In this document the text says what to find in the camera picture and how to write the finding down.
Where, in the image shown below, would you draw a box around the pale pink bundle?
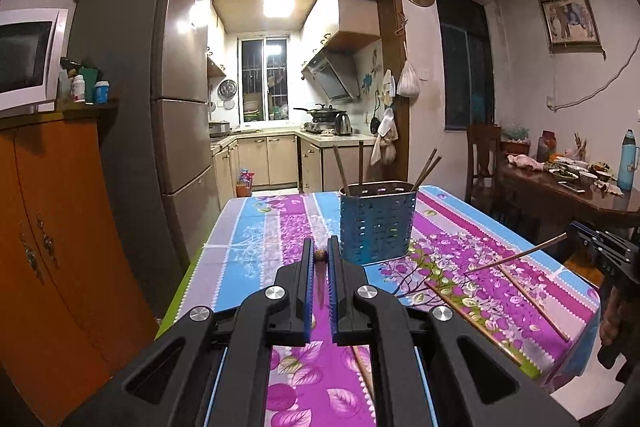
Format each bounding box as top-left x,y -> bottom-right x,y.
507,153 -> 545,172

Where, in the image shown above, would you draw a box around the white hanging plastic bag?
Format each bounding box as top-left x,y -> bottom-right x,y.
395,59 -> 421,98

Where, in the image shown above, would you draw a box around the dark room window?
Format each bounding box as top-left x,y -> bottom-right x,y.
435,0 -> 496,132

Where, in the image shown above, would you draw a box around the dark wooden dining table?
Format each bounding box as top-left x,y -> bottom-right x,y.
497,159 -> 640,269

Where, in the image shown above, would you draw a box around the kitchen window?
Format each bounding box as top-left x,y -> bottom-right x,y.
237,37 -> 290,123

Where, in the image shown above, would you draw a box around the floral striped tablecloth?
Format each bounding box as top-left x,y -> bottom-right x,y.
155,185 -> 601,427

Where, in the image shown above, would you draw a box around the red bottles on floor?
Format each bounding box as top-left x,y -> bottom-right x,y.
236,168 -> 255,198

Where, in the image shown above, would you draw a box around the square ceiling light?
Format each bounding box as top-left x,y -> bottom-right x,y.
262,0 -> 295,19

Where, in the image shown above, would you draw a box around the grey refrigerator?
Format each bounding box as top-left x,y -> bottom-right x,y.
67,0 -> 221,304

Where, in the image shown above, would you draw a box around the blue perforated utensil holder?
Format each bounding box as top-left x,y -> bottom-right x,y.
339,179 -> 418,266

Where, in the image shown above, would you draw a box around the white microwave oven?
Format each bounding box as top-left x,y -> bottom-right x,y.
0,8 -> 69,113

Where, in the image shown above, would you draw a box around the white wall cable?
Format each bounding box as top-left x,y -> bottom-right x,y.
547,49 -> 640,112

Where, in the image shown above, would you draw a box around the orange wooden cabinet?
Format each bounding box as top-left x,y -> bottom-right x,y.
0,99 -> 161,426

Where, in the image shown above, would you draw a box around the dark wooden chair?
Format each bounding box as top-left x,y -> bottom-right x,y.
465,124 -> 504,208

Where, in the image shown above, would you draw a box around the black wok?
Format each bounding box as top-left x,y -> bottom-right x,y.
293,104 -> 339,120

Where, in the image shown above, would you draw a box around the framed elephant picture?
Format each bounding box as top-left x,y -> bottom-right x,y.
538,0 -> 603,50

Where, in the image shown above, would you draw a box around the steel range hood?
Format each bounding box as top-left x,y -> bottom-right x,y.
301,49 -> 362,104

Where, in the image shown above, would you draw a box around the blue water bottle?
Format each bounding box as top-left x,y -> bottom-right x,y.
616,129 -> 640,193

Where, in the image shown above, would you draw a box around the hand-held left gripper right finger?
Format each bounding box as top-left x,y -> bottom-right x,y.
326,234 -> 571,427

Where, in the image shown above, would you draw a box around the cluster of food bowls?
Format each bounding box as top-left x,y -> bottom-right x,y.
545,157 -> 626,198

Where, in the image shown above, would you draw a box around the glass jar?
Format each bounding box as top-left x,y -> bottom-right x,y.
536,130 -> 557,163

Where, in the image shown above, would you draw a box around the person's right hand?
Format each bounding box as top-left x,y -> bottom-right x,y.
599,289 -> 624,346

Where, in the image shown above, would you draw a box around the wooden kitchen doorframe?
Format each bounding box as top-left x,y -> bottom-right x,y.
197,0 -> 414,196

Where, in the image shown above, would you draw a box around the cream kitchen cabinets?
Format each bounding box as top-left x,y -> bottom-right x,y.
207,0 -> 384,78
210,132 -> 379,208

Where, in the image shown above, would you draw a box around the green box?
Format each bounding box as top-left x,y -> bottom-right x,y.
80,67 -> 100,104

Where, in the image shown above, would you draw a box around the hanging cloths and bags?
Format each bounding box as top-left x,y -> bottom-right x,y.
370,69 -> 400,168

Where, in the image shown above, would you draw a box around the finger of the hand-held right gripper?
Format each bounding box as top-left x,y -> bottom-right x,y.
567,221 -> 640,248
574,234 -> 632,259

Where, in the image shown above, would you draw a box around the cream upper kitchen cabinets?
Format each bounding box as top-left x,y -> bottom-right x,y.
207,0 -> 384,78

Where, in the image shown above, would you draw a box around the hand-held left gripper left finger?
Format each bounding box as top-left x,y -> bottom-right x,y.
65,236 -> 317,427

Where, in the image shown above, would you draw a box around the cup of chopsticks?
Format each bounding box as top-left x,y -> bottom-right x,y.
572,132 -> 590,163

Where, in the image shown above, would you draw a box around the cream lower kitchen cabinets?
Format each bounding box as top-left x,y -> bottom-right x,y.
210,132 -> 379,208

